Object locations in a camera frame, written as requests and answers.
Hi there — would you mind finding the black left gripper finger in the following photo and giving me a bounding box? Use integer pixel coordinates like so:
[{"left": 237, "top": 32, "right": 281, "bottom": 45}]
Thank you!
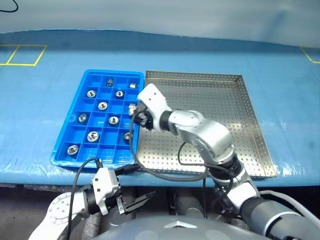
[
  {"left": 114, "top": 164, "right": 138, "bottom": 177},
  {"left": 124, "top": 191, "right": 156, "bottom": 215}
]

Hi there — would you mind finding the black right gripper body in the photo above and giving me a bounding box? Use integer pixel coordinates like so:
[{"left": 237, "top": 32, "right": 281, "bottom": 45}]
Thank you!
[{"left": 142, "top": 108, "right": 155, "bottom": 132}]

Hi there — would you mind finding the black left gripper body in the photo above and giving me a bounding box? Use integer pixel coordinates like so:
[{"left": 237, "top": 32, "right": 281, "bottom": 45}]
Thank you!
[{"left": 107, "top": 191, "right": 129, "bottom": 216}]

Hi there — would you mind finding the blue compartment tray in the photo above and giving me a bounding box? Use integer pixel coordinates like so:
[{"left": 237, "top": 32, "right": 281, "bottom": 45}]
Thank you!
[{"left": 49, "top": 69, "right": 146, "bottom": 172}]

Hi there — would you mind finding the grey robot torso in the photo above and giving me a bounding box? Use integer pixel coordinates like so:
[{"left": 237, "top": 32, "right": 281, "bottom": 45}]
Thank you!
[{"left": 93, "top": 215, "right": 266, "bottom": 240}]

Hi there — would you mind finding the blue plastic table cover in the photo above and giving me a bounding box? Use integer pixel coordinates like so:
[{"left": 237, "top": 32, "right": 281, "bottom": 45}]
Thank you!
[{"left": 0, "top": 29, "right": 320, "bottom": 188}]

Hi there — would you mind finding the perforated metal tray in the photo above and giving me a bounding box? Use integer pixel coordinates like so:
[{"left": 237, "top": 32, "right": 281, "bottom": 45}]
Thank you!
[{"left": 136, "top": 70, "right": 278, "bottom": 180}]

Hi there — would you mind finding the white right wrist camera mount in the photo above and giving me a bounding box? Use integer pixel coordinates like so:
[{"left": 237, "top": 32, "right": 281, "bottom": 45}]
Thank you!
[{"left": 137, "top": 83, "right": 173, "bottom": 131}]

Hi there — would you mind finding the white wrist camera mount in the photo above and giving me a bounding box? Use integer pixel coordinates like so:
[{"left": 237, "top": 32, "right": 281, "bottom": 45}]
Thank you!
[
  {"left": 91, "top": 167, "right": 121, "bottom": 216},
  {"left": 137, "top": 83, "right": 173, "bottom": 131}
]

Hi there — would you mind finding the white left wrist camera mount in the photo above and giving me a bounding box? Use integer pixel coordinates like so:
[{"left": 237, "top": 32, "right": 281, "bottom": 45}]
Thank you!
[{"left": 91, "top": 167, "right": 121, "bottom": 216}]

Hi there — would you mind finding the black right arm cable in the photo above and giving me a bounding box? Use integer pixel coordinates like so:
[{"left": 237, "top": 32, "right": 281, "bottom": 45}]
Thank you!
[{"left": 129, "top": 112, "right": 241, "bottom": 221}]

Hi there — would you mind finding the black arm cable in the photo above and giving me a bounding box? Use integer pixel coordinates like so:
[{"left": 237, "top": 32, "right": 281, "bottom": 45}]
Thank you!
[
  {"left": 66, "top": 157, "right": 104, "bottom": 240},
  {"left": 129, "top": 112, "right": 241, "bottom": 221}
]

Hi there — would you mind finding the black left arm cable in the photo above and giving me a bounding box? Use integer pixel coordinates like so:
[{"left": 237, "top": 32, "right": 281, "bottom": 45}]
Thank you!
[{"left": 66, "top": 157, "right": 104, "bottom": 240}]

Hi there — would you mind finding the thin black background cable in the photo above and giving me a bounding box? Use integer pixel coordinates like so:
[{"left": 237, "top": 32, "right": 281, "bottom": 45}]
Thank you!
[{"left": 0, "top": 0, "right": 19, "bottom": 13}]

